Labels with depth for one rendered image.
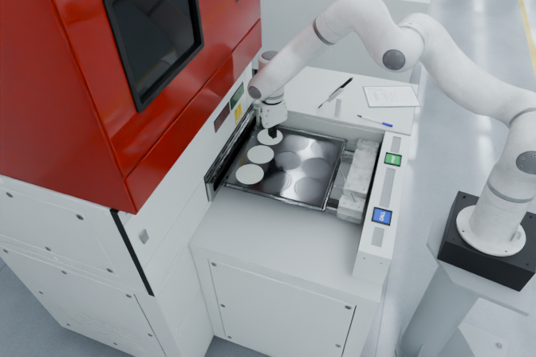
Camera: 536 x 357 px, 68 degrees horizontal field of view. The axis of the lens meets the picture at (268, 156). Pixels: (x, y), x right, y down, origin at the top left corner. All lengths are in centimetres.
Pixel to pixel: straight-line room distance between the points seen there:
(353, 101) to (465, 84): 69
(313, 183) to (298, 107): 36
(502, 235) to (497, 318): 108
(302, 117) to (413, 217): 120
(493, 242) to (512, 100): 43
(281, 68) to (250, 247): 58
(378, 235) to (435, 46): 54
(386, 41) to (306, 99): 72
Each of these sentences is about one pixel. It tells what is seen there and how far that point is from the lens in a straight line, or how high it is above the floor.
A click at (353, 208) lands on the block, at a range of 134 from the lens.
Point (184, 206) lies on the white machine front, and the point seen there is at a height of 97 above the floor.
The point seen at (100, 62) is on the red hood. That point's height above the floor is 159.
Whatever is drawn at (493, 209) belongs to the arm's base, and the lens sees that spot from 127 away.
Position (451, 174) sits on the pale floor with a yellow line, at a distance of 291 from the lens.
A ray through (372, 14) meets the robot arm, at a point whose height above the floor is 151.
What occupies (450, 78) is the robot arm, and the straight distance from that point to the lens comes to 108.
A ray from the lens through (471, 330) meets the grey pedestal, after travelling 227.
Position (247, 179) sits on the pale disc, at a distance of 142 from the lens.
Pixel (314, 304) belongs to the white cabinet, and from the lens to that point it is 139.
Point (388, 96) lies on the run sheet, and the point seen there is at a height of 97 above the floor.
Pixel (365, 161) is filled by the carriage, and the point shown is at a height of 88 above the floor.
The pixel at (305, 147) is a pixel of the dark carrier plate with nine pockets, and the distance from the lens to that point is 154.
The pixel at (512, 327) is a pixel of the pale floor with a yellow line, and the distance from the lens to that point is 238.
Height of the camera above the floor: 193
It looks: 44 degrees down
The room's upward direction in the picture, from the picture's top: 2 degrees counter-clockwise
